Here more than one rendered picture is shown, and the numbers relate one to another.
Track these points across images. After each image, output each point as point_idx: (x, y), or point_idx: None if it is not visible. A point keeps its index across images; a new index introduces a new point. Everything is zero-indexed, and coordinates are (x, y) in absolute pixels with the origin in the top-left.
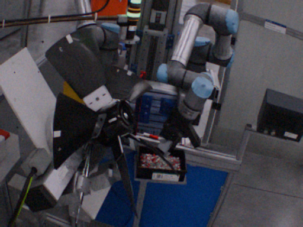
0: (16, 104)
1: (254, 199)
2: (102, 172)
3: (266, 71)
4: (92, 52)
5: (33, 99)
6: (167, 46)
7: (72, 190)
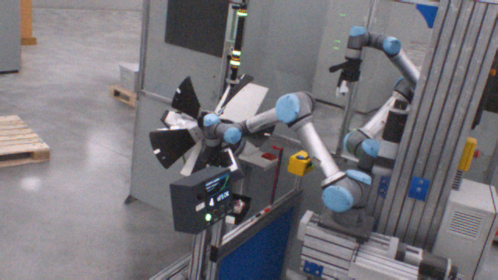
0: (223, 100)
1: None
2: None
3: None
4: (238, 89)
5: (235, 109)
6: (384, 194)
7: None
